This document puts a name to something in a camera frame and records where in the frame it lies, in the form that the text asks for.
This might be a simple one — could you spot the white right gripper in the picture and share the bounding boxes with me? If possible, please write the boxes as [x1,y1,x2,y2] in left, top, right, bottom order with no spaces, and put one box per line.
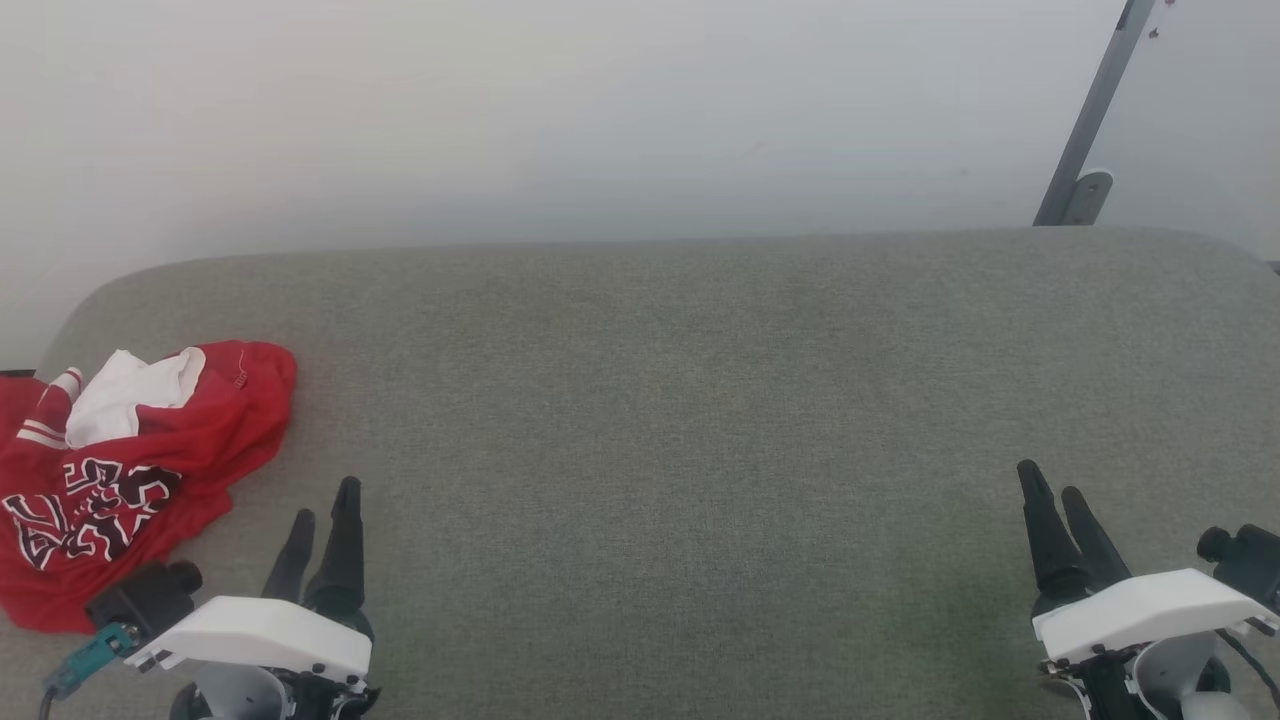
[1017,460,1279,663]

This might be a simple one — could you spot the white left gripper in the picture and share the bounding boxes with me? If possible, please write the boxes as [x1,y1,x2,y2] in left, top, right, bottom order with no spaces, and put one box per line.
[125,476,373,683]

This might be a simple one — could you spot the red white printed shirt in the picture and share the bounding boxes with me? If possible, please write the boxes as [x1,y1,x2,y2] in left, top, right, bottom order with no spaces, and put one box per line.
[0,340,298,634]

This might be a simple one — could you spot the grey metal pole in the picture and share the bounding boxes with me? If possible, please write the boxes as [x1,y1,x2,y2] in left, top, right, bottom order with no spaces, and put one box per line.
[1033,0,1158,227]

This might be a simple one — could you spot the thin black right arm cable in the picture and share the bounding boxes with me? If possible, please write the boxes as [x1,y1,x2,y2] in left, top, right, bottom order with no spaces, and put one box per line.
[1215,626,1280,703]

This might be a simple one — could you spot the teal cable connector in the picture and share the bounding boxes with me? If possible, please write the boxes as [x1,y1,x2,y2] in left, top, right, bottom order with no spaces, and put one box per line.
[42,622,141,699]

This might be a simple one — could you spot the grey metal pole bracket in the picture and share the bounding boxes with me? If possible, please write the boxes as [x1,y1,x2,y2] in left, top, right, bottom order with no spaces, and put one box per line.
[1060,170,1114,227]

